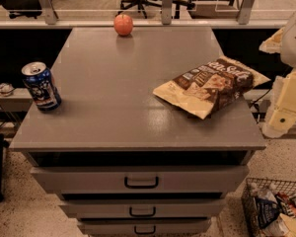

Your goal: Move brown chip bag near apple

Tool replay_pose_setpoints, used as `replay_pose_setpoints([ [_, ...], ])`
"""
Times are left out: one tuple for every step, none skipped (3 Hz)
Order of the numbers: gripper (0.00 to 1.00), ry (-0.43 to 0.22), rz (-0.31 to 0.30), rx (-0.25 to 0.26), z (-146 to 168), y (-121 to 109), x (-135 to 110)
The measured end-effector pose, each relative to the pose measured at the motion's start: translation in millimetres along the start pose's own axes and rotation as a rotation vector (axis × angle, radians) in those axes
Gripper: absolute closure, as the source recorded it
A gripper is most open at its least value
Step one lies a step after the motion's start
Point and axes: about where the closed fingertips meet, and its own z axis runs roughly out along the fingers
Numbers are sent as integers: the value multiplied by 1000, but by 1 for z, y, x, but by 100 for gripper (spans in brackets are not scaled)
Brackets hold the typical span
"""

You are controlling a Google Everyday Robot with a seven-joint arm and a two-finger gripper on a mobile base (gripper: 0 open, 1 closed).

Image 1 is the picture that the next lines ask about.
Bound brown chip bag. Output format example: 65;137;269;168
153;56;269;119

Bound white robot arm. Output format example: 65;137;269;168
259;12;296;138

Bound red apple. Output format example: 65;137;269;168
113;14;133;37

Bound snack bags in basket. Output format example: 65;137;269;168
250;183;296;237

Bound top grey drawer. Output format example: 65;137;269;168
31;165;249;194

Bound grey drawer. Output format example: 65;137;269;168
31;165;249;194
77;218;211;235
60;198;225;219

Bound black office chair centre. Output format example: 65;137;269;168
117;0;195;25

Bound grey drawer cabinet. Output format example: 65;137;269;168
9;26;267;237

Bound bottom grey drawer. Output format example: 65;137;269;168
77;218;211;235

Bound middle grey drawer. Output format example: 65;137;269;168
60;198;225;219

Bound blue soda can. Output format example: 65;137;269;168
22;61;61;112

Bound black cable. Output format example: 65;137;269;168
248;88;272;123

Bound wire basket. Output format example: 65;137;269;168
242;178;296;237

